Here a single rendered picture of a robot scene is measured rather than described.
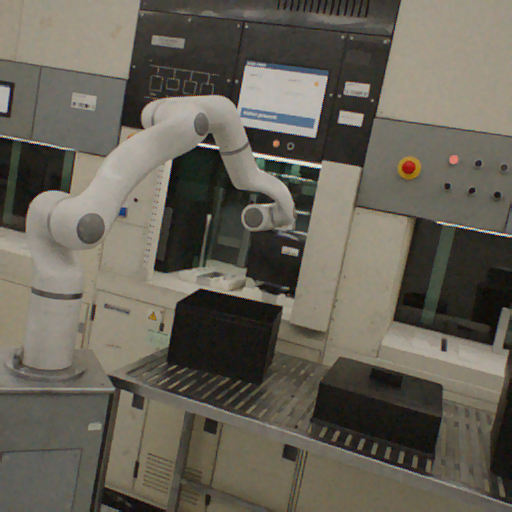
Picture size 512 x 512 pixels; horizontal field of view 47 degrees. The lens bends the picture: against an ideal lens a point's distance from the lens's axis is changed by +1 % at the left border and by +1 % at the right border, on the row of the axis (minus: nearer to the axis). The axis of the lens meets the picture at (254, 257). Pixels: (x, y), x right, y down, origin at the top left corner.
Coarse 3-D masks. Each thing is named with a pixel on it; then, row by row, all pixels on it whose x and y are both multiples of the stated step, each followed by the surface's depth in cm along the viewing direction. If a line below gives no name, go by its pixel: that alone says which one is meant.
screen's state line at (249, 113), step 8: (240, 112) 198; (248, 112) 197; (256, 112) 196; (264, 112) 195; (264, 120) 195; (272, 120) 194; (280, 120) 194; (288, 120) 193; (296, 120) 192; (304, 120) 191; (312, 120) 190; (312, 128) 190
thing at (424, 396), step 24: (336, 360) 163; (336, 384) 142; (360, 384) 145; (384, 384) 149; (408, 384) 153; (432, 384) 158; (336, 408) 140; (360, 408) 139; (384, 408) 137; (408, 408) 136; (432, 408) 138; (360, 432) 139; (384, 432) 137; (408, 432) 136; (432, 432) 134; (432, 456) 134
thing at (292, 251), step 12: (276, 228) 226; (288, 228) 224; (264, 240) 219; (276, 240) 217; (288, 240) 216; (300, 240) 214; (252, 252) 221; (264, 252) 219; (276, 252) 218; (288, 252) 216; (300, 252) 215; (252, 264) 221; (264, 264) 219; (276, 264) 218; (288, 264) 216; (300, 264) 215; (252, 276) 221; (264, 276) 220; (276, 276) 218; (288, 276) 217; (264, 288) 229
